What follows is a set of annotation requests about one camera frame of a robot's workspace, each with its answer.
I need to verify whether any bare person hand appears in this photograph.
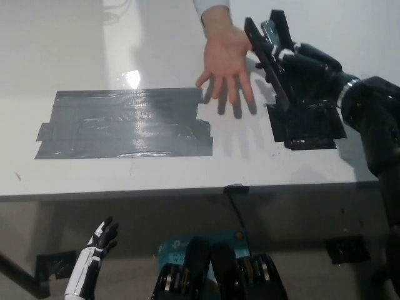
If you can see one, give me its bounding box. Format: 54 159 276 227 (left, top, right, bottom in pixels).
195 24 255 106

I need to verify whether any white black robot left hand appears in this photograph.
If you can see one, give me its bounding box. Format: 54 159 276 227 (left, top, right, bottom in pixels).
63 216 119 296

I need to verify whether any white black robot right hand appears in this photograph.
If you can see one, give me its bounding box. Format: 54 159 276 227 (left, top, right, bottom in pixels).
255 42 344 108

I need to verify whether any black robot torso teal top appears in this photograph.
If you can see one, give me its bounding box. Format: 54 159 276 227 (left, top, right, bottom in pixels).
151 230 289 300

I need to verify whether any black tape patch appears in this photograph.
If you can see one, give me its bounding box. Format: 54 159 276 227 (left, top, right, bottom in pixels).
266 100 348 152

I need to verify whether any black table leg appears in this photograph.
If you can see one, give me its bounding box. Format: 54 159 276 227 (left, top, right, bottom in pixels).
0 249 51 300

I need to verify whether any grey duct tape patch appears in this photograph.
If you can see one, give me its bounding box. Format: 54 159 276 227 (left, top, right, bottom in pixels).
33 87 214 161

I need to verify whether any black cable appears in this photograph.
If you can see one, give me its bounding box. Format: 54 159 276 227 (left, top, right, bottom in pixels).
225 190 247 233

